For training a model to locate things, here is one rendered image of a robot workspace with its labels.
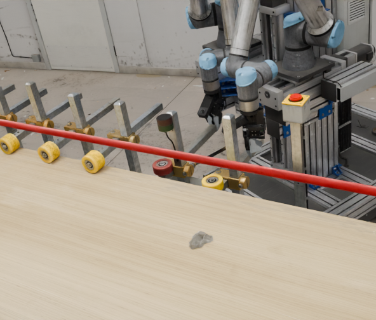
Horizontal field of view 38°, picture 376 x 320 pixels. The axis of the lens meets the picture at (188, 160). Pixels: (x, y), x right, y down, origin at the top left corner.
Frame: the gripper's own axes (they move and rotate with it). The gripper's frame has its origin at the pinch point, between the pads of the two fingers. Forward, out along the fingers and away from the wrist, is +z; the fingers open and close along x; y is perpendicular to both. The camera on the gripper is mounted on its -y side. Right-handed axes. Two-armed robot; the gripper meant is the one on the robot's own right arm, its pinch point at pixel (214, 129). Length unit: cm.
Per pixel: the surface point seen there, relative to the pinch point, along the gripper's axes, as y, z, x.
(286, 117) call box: -39, -34, -53
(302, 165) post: -37, -15, -57
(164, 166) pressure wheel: -43.9, -7.8, -2.5
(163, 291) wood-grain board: -100, -7, -39
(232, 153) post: -37.3, -15.0, -29.8
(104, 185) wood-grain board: -62, -7, 14
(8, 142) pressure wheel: -56, -14, 72
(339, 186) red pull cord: -149, -91, -106
